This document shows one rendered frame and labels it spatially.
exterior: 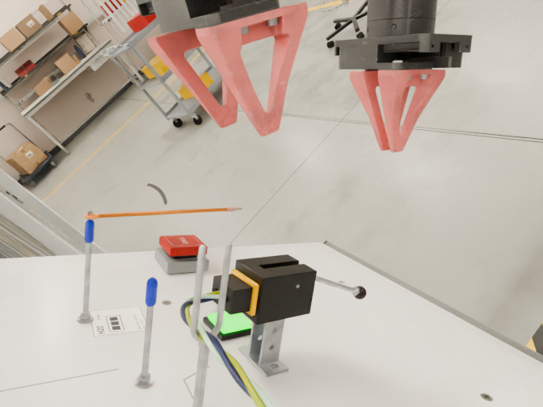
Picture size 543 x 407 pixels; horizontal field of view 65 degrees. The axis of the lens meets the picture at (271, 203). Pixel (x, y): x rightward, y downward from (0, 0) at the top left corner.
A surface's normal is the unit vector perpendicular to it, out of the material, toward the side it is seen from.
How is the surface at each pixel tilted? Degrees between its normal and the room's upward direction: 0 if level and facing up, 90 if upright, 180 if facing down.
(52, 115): 90
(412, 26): 73
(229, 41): 113
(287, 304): 94
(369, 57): 52
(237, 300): 94
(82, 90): 91
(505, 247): 0
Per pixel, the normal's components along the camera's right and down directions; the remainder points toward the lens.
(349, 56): -0.82, 0.18
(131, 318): 0.14, -0.97
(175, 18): -0.78, 0.43
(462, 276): -0.55, -0.66
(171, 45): 0.57, 0.19
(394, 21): -0.39, 0.29
